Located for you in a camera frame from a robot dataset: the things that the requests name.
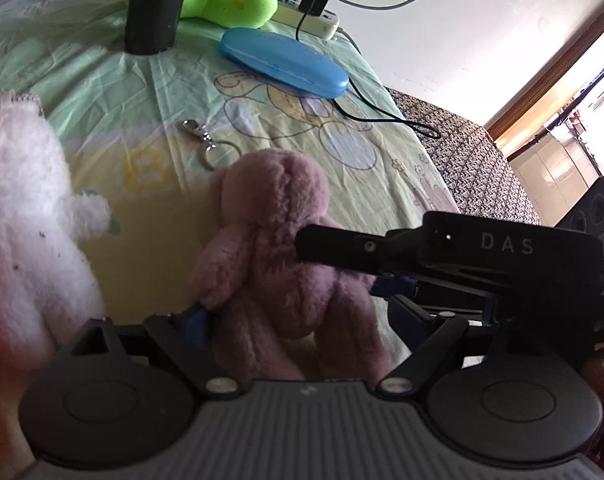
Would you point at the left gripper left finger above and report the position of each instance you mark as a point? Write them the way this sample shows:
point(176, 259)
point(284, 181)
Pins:
point(161, 340)

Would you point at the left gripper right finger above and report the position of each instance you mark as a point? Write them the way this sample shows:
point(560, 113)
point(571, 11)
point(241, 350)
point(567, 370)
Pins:
point(435, 342)

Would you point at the pink plush bear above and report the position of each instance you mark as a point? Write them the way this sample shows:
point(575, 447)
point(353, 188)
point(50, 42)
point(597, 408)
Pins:
point(282, 319)

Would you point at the white plush bunny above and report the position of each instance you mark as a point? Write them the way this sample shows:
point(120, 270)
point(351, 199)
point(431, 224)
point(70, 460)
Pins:
point(47, 288)

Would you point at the cartoon print bed sheet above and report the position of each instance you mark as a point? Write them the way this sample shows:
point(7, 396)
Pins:
point(118, 118)

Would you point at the metal keyring clasp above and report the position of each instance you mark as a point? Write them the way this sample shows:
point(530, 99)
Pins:
point(212, 153)

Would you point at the blue glasses case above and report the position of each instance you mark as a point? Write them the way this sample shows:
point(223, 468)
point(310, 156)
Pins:
point(286, 60)

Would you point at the white power strip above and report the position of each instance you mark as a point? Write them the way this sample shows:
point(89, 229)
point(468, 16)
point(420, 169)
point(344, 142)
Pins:
point(323, 26)

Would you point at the black thermos bottle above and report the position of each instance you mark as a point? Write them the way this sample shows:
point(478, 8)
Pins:
point(151, 26)

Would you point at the wooden window frame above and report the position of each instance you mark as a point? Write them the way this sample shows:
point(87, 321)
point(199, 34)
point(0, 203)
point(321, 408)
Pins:
point(548, 75)

